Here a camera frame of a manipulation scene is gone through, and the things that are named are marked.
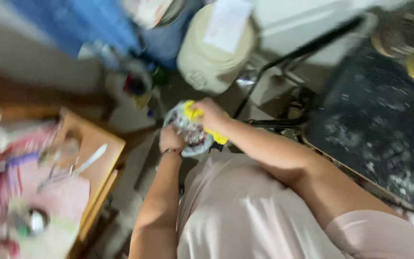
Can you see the person's right hand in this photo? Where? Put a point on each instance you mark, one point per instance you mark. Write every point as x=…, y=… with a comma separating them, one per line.
x=210, y=113

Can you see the person's left hand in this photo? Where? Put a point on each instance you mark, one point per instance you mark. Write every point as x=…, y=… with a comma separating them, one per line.
x=170, y=139

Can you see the person's right fingers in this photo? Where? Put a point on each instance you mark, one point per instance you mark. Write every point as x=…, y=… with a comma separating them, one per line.
x=199, y=106

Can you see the yellow cleaning cloth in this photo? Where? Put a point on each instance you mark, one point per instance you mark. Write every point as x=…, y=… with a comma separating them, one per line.
x=201, y=120

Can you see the round paint-stained palette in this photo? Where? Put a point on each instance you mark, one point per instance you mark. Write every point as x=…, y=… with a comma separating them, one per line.
x=189, y=131

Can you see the cream plastic jug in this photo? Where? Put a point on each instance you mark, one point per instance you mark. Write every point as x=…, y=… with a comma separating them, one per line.
x=214, y=50

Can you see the white plastic container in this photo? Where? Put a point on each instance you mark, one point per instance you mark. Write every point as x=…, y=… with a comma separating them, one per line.
x=129, y=104

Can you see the white paper sheet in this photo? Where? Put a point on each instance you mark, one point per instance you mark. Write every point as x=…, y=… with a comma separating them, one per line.
x=226, y=23

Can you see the black metal stand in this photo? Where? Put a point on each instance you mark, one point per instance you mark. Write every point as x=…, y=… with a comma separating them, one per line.
x=286, y=61

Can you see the person's light pink shirt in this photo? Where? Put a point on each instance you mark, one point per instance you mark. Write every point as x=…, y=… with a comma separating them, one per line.
x=264, y=216

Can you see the blue plastic sheet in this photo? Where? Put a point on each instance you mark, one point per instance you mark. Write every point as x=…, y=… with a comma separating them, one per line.
x=84, y=25

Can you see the white cabinet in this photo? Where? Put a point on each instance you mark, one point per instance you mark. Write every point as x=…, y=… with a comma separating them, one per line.
x=318, y=25

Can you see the wooden table with clutter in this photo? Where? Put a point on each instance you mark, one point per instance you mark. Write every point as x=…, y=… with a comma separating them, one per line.
x=38, y=180

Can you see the black paint-stained board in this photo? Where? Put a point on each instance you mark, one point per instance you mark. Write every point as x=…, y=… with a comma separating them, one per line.
x=376, y=126

